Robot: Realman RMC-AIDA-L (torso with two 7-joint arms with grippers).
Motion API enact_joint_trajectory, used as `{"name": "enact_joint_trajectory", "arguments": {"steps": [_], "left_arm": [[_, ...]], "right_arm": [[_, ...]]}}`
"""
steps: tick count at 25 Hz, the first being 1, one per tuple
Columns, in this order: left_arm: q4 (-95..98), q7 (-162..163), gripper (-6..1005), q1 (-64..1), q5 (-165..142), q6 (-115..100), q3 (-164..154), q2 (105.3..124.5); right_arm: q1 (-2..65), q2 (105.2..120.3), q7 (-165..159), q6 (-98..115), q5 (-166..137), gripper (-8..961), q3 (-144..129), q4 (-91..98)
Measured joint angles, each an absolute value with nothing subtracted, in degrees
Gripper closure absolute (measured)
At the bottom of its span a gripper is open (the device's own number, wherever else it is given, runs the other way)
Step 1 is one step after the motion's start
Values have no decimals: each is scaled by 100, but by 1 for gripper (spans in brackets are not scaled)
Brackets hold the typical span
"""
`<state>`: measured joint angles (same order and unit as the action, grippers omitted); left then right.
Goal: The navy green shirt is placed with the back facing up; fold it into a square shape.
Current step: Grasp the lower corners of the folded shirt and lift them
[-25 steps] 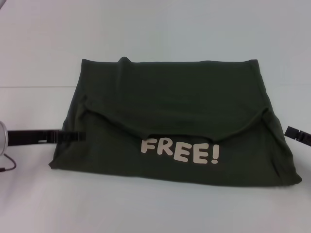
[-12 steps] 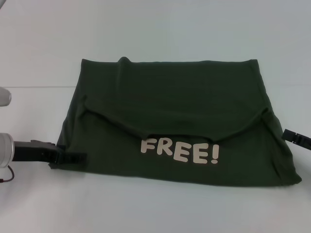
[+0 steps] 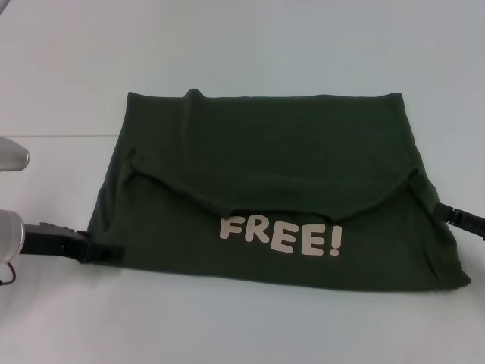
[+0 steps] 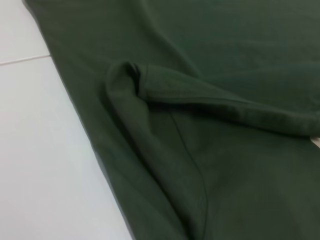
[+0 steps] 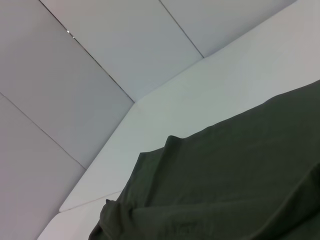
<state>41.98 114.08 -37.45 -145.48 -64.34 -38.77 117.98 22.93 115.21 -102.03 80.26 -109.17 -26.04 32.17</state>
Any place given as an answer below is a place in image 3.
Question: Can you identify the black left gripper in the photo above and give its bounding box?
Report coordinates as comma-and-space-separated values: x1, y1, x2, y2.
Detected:
22, 222, 127, 265

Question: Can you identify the dark green shirt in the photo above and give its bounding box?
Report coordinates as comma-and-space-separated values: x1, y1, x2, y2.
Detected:
86, 88, 472, 293

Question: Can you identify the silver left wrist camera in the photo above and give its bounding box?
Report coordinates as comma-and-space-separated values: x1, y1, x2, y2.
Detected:
0, 136, 31, 174

